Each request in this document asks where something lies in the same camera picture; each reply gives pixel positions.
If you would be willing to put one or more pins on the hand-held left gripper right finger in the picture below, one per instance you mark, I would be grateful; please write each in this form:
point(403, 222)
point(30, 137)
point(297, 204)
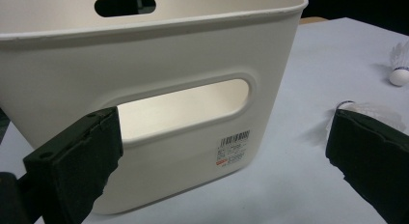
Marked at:
point(373, 156)

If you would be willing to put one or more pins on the white plastic storage basket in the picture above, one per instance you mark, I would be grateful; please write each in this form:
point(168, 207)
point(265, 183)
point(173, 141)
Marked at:
point(193, 50)

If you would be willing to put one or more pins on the white feather shuttlecock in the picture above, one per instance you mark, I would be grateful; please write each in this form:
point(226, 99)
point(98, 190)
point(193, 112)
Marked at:
point(379, 113)
point(399, 77)

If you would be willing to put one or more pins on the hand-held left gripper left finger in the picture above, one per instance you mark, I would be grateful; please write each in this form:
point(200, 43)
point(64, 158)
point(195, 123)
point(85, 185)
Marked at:
point(70, 159)

